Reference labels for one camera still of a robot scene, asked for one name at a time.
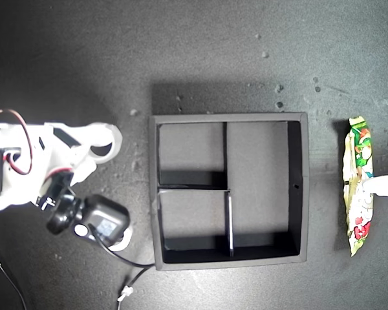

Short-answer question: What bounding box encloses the black camera box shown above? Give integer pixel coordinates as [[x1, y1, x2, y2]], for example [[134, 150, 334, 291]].
[[73, 194, 131, 247]]

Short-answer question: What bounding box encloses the black camera cable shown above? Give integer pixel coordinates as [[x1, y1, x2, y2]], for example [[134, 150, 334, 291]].
[[90, 225, 156, 304]]

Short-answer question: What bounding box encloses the red arm wire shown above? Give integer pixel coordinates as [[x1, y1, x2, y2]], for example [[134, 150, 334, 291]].
[[0, 108, 34, 176]]

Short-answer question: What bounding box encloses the snack bar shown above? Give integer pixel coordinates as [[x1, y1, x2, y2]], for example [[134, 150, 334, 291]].
[[341, 115, 375, 258]]

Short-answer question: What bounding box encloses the white tape roll green core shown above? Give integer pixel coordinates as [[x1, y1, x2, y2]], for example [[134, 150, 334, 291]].
[[111, 225, 133, 253]]

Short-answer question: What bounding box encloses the thin loose cable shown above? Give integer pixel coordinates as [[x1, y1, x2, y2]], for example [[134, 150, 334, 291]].
[[0, 240, 29, 310]]

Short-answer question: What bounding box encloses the plain white tape roll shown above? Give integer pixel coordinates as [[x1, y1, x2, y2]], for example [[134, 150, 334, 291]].
[[83, 124, 124, 164]]

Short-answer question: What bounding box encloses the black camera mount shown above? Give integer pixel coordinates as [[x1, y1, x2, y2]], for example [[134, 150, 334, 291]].
[[46, 187, 84, 236]]

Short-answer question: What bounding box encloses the black tray with wells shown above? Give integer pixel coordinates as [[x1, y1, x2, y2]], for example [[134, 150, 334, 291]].
[[148, 112, 310, 271]]

